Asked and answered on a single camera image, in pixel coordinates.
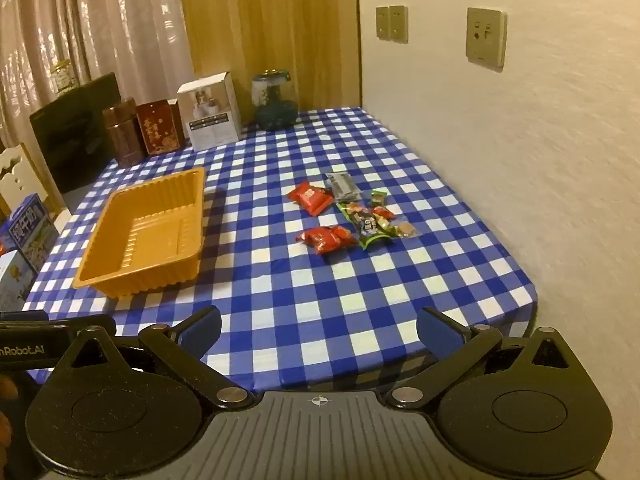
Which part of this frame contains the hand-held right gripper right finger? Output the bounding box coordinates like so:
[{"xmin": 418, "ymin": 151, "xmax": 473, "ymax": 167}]
[{"xmin": 385, "ymin": 306, "xmax": 581, "ymax": 408}]

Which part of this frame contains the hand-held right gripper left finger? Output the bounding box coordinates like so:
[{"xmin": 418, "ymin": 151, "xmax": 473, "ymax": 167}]
[{"xmin": 52, "ymin": 305, "xmax": 253, "ymax": 408}]

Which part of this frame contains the orange plastic tray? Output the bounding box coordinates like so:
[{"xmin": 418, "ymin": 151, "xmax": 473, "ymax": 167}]
[{"xmin": 72, "ymin": 167, "xmax": 207, "ymax": 300}]

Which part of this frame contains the long green snack packet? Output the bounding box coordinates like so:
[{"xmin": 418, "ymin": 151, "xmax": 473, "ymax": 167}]
[{"xmin": 336, "ymin": 201, "xmax": 396, "ymax": 250}]

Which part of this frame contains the dark red foil snack packet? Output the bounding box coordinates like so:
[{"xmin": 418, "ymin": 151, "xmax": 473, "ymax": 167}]
[{"xmin": 329, "ymin": 225, "xmax": 359, "ymax": 250}]

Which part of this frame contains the red pillow snack packet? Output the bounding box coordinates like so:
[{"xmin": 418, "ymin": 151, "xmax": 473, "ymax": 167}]
[{"xmin": 287, "ymin": 181, "xmax": 334, "ymax": 217}]

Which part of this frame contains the person's left hand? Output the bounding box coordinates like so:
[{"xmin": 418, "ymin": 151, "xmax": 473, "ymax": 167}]
[{"xmin": 0, "ymin": 375, "xmax": 20, "ymax": 448}]

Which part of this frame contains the light blue printed box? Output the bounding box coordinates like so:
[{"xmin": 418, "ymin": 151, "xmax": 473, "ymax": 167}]
[{"xmin": 0, "ymin": 250, "xmax": 39, "ymax": 312}]

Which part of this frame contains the blue printed carton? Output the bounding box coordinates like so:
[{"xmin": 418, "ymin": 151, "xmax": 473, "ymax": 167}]
[{"xmin": 0, "ymin": 193, "xmax": 59, "ymax": 267}]

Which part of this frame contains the blue white checked tablecloth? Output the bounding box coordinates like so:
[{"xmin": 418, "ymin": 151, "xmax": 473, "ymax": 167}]
[{"xmin": 22, "ymin": 106, "xmax": 538, "ymax": 392}]

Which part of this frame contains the white wooden chair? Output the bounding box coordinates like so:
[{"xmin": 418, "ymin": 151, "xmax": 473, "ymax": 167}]
[{"xmin": 0, "ymin": 144, "xmax": 52, "ymax": 213}]

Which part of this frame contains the red rectangular tin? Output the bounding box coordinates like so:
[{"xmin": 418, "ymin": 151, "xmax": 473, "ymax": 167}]
[{"xmin": 136, "ymin": 100, "xmax": 186, "ymax": 157}]

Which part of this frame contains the black monitor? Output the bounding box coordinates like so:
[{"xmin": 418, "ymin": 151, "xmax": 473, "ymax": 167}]
[{"xmin": 29, "ymin": 72, "xmax": 124, "ymax": 194}]

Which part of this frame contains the brown cylindrical tin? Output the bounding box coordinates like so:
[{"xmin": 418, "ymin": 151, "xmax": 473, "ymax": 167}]
[{"xmin": 102, "ymin": 97, "xmax": 146, "ymax": 169}]

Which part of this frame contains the white printed carton box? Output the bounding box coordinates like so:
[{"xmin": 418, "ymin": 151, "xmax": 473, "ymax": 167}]
[{"xmin": 176, "ymin": 72, "xmax": 244, "ymax": 152}]

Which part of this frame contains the glass jar with dark pebbles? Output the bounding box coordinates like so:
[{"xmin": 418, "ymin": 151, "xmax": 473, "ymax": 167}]
[{"xmin": 251, "ymin": 69, "xmax": 299, "ymax": 132}]

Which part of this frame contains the small glass jar with label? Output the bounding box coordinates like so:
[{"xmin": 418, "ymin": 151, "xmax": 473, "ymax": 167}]
[{"xmin": 50, "ymin": 59, "xmax": 81, "ymax": 97}]

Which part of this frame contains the sheer patterned curtain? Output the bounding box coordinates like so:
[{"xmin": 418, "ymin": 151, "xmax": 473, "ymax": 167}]
[{"xmin": 0, "ymin": 0, "xmax": 195, "ymax": 161}]

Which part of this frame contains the beige wall socket plate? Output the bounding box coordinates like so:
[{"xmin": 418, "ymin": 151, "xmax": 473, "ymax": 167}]
[{"xmin": 465, "ymin": 7, "xmax": 508, "ymax": 71}]

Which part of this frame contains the wooden wall panel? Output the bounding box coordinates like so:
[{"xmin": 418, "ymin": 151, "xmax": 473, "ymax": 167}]
[{"xmin": 178, "ymin": 0, "xmax": 362, "ymax": 113}]

